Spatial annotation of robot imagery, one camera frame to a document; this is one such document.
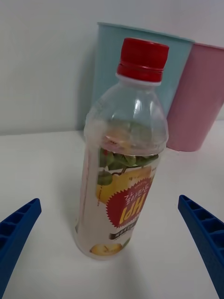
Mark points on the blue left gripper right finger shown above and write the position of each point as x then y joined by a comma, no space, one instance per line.
207,233

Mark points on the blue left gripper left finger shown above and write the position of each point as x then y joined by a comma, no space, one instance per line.
14,233

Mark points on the clear bottle with red cap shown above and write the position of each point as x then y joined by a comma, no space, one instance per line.
121,187

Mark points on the pink plastic bin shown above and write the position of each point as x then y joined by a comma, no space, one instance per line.
198,98

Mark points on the pale blue plastic bin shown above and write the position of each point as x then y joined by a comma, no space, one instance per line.
109,70

